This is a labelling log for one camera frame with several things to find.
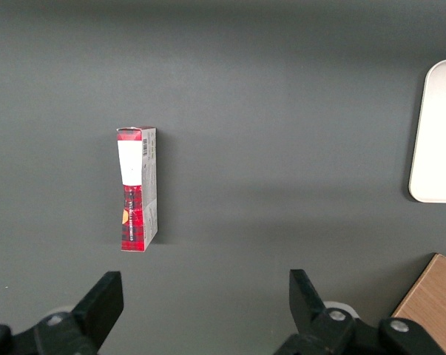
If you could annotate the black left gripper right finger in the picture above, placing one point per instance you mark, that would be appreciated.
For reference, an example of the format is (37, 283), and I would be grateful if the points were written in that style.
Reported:
(311, 307)

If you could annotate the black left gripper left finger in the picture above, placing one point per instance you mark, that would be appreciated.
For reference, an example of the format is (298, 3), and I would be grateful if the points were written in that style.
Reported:
(97, 307)

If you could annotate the white plastic tray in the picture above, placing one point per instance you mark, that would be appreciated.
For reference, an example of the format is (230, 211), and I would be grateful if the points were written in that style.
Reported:
(437, 137)

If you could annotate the light wooden board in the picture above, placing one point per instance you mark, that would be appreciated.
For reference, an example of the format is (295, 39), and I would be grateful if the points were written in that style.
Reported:
(431, 299)

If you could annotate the red plaid cardboard box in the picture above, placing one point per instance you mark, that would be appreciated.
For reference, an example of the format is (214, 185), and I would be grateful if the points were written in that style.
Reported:
(138, 188)

